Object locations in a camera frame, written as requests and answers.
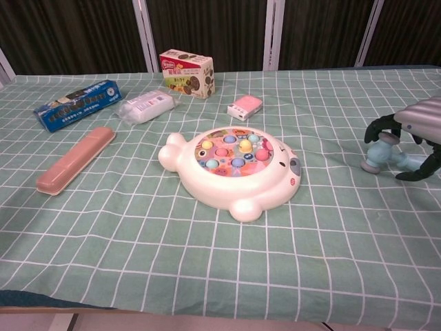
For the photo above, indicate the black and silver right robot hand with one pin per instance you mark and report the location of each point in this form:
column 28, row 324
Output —
column 423, row 117

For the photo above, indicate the light blue toy hammer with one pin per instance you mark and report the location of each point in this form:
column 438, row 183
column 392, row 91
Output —
column 379, row 153

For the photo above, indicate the white fish-shaped toy game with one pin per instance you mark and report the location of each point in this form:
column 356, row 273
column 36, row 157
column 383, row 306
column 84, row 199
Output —
column 224, row 189

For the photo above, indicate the small pink and white box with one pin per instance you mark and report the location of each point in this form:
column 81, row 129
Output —
column 246, row 103

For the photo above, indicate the cream chocolate cookie box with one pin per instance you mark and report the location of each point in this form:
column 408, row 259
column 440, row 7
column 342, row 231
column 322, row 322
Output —
column 186, row 74

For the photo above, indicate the green checked tablecloth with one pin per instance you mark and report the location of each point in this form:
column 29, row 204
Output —
column 206, row 258

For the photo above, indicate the clear packet of white pads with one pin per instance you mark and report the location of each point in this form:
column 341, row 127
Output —
column 148, row 107

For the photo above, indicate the blue Oreo cookie box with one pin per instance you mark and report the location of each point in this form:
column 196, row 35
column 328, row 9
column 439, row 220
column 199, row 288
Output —
column 79, row 105

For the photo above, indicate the long pink plastic case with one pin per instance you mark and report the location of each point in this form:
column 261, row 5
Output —
column 76, row 160

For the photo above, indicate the dark teal table pad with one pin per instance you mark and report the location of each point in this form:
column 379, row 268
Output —
column 41, row 299

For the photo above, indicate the white frame post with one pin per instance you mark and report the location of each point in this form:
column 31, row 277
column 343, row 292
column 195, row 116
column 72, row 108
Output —
column 370, row 34
column 6, row 69
column 274, row 34
column 146, row 34

